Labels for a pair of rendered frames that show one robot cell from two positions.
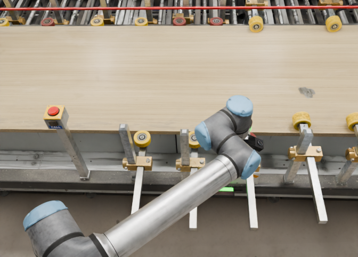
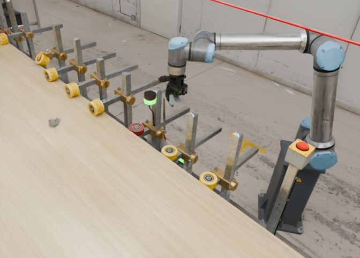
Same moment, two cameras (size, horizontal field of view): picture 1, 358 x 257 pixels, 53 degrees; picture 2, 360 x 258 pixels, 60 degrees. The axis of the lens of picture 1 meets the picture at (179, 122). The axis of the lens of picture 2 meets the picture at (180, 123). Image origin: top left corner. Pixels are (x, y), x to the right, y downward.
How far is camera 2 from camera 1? 2.02 m
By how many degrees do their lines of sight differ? 86
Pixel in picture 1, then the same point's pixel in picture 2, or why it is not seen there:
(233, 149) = (207, 35)
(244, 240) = not seen: hidden behind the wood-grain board
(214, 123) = (203, 43)
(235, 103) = (181, 40)
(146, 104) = (176, 203)
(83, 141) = not seen: outside the picture
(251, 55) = (23, 174)
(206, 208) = not seen: hidden behind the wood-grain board
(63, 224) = (321, 39)
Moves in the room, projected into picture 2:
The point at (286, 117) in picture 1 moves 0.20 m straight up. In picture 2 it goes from (94, 121) to (89, 89)
